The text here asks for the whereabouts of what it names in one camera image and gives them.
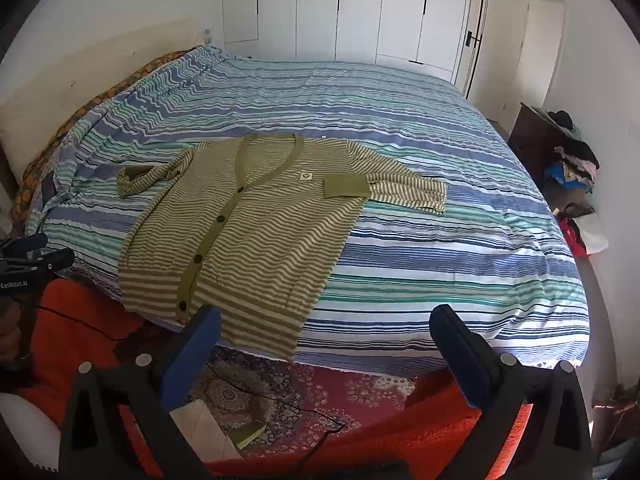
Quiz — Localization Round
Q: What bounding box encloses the red patterned rug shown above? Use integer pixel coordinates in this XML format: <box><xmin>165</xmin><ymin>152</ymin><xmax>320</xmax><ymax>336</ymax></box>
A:
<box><xmin>187</xmin><ymin>345</ymin><xmax>426</xmax><ymax>461</ymax></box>

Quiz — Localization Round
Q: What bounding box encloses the orange fleece blanket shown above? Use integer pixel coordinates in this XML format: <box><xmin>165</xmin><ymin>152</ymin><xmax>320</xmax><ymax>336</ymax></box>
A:
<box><xmin>15</xmin><ymin>277</ymin><xmax>536</xmax><ymax>480</ymax></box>

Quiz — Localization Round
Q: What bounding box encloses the white bag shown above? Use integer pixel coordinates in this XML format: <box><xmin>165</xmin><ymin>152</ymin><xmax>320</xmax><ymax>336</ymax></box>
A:
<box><xmin>575</xmin><ymin>210</ymin><xmax>610</xmax><ymax>256</ymax></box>

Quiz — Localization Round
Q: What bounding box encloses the white wardrobe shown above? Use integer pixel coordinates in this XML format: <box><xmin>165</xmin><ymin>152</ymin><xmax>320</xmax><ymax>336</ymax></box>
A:
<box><xmin>222</xmin><ymin>0</ymin><xmax>473</xmax><ymax>83</ymax></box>

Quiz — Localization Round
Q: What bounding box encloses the blue striped duvet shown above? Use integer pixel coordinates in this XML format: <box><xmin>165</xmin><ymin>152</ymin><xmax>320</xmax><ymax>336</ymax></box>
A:
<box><xmin>25</xmin><ymin>45</ymin><xmax>591</xmax><ymax>378</ymax></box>

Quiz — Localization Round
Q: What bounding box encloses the orange patterned cloth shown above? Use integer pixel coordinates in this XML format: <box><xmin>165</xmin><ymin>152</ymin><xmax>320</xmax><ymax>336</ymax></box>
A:
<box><xmin>12</xmin><ymin>50</ymin><xmax>191</xmax><ymax>226</ymax></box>

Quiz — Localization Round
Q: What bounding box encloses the red bag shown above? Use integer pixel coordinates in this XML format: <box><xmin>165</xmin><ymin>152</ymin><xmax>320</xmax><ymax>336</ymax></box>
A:
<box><xmin>559</xmin><ymin>215</ymin><xmax>588</xmax><ymax>259</ymax></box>

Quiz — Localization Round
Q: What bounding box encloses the olive green strip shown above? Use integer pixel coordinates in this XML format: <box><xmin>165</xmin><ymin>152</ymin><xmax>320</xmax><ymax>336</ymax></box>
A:
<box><xmin>235</xmin><ymin>422</ymin><xmax>268</xmax><ymax>449</ymax></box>

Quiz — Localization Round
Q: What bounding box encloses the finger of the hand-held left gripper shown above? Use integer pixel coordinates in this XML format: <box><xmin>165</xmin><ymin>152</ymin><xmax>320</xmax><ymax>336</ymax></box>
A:
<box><xmin>15</xmin><ymin>247</ymin><xmax>76</xmax><ymax>280</ymax></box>
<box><xmin>0</xmin><ymin>232</ymin><xmax>49</xmax><ymax>259</ymax></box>

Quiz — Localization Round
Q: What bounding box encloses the white paper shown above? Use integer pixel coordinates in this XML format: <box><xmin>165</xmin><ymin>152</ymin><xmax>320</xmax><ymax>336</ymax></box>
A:
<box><xmin>170</xmin><ymin>400</ymin><xmax>243</xmax><ymax>461</ymax></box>

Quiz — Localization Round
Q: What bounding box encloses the green striped cardigan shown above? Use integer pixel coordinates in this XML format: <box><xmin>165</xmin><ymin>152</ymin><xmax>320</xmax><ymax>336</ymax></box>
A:
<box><xmin>116</xmin><ymin>133</ymin><xmax>447</xmax><ymax>363</ymax></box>

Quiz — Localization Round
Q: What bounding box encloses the white door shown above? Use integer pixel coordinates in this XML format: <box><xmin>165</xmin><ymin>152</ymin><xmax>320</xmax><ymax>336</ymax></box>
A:
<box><xmin>462</xmin><ymin>0</ymin><xmax>531</xmax><ymax>126</ymax></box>

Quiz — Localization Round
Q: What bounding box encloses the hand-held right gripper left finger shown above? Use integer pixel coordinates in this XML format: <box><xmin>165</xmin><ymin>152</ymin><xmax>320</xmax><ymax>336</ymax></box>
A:
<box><xmin>59</xmin><ymin>304</ymin><xmax>223</xmax><ymax>480</ymax></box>

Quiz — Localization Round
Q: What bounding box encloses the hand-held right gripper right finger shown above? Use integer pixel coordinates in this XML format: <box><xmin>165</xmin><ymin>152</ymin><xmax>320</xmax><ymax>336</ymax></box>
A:
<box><xmin>429</xmin><ymin>304</ymin><xmax>593</xmax><ymax>480</ymax></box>

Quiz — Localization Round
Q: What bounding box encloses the dark wooden dresser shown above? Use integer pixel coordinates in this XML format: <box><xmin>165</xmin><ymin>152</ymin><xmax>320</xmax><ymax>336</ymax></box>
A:
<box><xmin>507</xmin><ymin>102</ymin><xmax>571</xmax><ymax>186</ymax></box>

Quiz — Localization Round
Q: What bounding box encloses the cream headboard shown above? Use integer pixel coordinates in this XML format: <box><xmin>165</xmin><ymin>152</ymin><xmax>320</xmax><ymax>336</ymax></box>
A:
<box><xmin>0</xmin><ymin>17</ymin><xmax>206</xmax><ymax>186</ymax></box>

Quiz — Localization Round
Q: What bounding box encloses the pile of clothes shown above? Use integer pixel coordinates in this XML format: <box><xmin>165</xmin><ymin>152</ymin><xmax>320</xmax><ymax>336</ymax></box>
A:
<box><xmin>532</xmin><ymin>107</ymin><xmax>601</xmax><ymax>193</ymax></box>

